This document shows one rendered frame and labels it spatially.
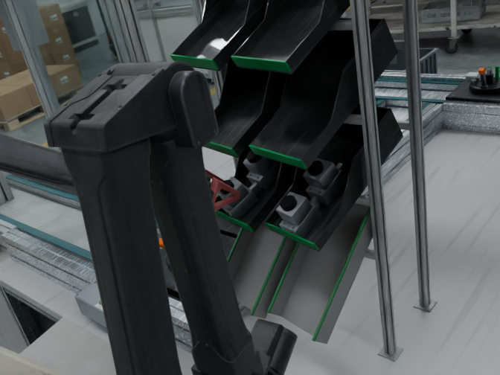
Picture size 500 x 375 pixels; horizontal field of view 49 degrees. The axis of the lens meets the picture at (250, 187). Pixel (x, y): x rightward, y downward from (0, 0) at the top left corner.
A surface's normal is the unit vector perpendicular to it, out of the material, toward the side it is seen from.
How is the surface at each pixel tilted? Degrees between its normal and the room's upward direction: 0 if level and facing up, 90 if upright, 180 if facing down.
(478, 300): 0
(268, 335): 22
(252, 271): 45
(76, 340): 0
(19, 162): 65
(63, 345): 0
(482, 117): 90
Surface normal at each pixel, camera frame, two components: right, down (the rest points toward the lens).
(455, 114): -0.63, 0.45
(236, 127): -0.48, -0.62
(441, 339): -0.18, -0.88
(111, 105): -0.29, -0.75
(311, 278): -0.66, -0.32
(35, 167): 0.42, -0.11
